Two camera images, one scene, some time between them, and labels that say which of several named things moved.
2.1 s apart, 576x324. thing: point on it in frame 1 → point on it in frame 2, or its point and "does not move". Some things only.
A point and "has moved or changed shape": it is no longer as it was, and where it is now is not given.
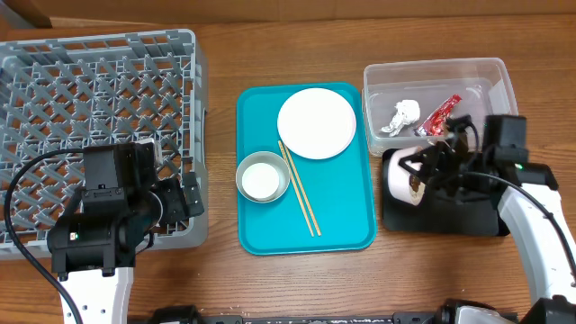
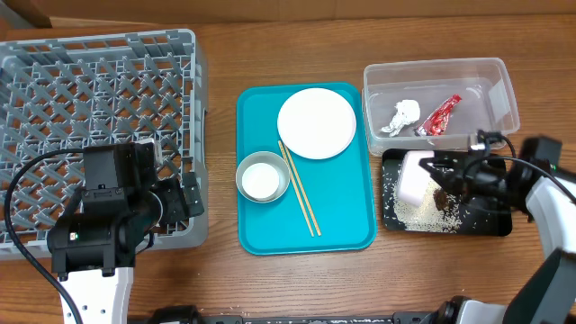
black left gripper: (177, 208) does not move
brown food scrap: (414, 182) → (439, 198)
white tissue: (408, 112) does not move
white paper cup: (260, 180) does not move
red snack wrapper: (434, 124) does not move
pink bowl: (399, 178) has moved or changed shape
